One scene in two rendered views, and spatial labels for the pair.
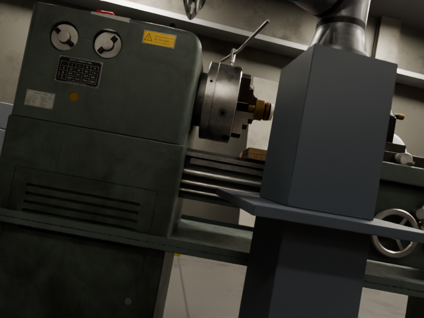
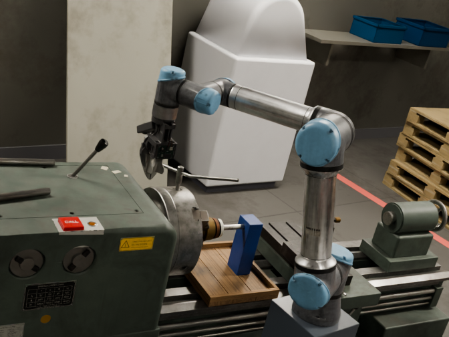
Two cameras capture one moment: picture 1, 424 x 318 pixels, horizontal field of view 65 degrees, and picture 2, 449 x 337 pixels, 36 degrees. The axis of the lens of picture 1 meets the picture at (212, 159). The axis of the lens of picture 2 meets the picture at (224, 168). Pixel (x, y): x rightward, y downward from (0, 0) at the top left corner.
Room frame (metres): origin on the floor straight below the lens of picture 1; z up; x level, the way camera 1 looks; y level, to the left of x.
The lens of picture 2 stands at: (-0.51, 1.08, 2.23)
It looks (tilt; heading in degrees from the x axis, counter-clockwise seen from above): 22 degrees down; 326
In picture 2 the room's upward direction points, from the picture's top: 14 degrees clockwise
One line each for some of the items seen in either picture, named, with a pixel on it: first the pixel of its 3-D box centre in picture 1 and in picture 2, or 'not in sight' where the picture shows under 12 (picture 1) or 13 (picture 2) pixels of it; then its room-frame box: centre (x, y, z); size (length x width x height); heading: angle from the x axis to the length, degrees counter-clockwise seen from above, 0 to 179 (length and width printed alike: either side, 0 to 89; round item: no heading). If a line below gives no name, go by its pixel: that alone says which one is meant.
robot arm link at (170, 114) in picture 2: not in sight; (166, 111); (1.22, 0.17, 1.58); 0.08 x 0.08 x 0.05
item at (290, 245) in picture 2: (371, 147); (309, 251); (1.27, -0.60, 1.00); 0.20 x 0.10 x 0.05; 90
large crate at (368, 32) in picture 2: not in sight; (377, 29); (4.43, -3.58, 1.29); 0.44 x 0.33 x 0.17; 98
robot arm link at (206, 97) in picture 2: not in sight; (201, 97); (1.15, 0.11, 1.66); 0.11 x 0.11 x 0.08; 33
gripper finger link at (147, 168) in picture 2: (187, 4); (150, 168); (1.22, 0.19, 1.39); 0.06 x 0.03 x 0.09; 1
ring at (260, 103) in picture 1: (258, 110); (205, 229); (1.36, -0.15, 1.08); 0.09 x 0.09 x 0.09; 0
